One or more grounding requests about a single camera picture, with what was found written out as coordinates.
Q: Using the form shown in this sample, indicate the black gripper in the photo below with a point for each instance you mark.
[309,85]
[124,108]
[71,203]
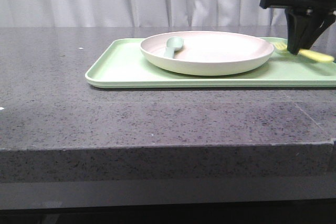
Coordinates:
[306,20]

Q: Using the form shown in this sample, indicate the yellow plastic fork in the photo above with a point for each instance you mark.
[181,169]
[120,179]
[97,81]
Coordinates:
[312,55]

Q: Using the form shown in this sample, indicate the white round plate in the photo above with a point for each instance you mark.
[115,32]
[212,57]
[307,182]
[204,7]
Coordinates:
[208,53]

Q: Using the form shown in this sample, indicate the mint green plastic spoon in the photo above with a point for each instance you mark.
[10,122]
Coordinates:
[173,45]

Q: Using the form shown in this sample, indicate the light green plastic tray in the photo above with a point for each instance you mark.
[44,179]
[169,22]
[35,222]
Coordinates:
[122,65]

